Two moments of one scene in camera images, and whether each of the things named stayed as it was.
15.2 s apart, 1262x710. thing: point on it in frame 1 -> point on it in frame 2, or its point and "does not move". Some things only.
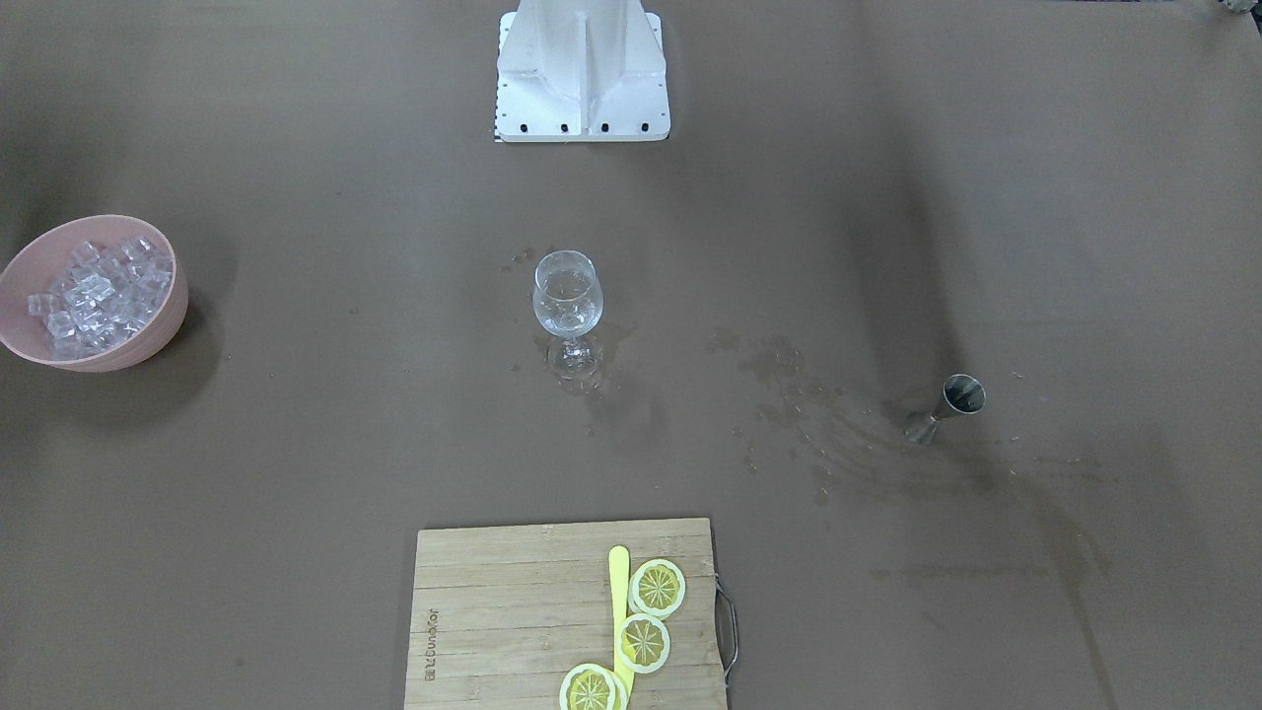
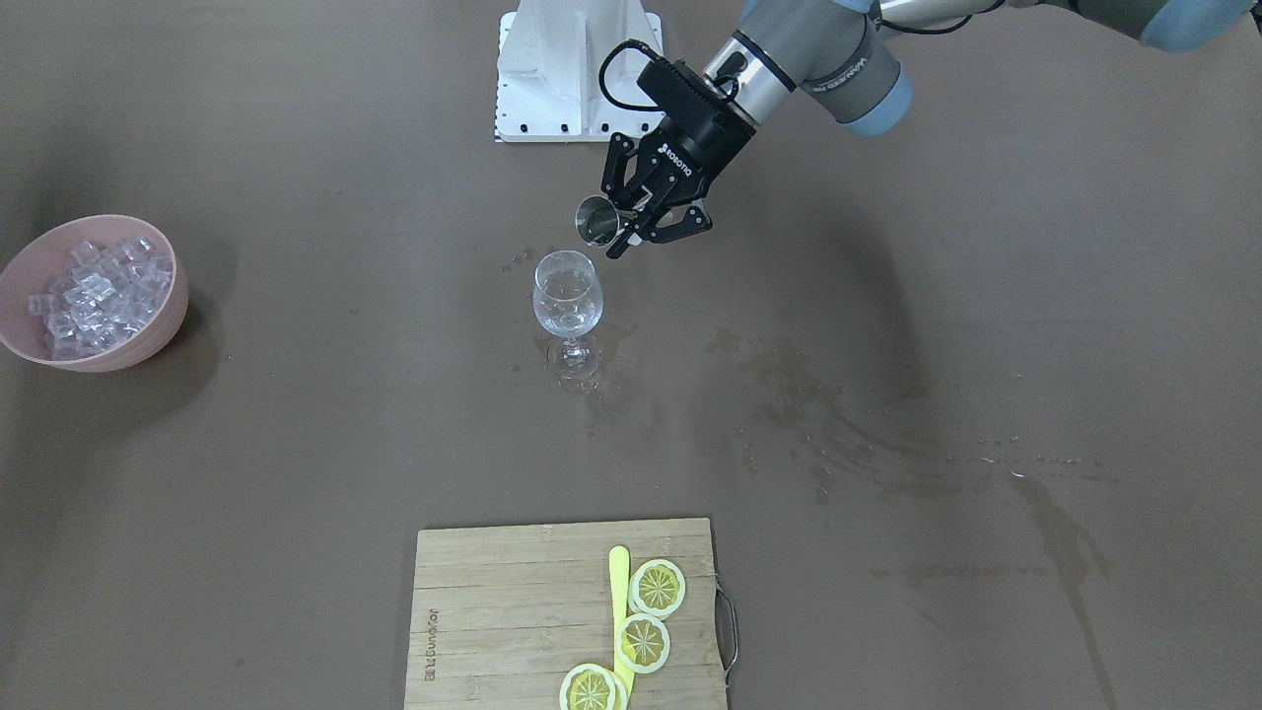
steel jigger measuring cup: (962, 393) -> (598, 220)
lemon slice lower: (591, 686) does not move
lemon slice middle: (644, 643) does not move
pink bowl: (103, 294) does not move
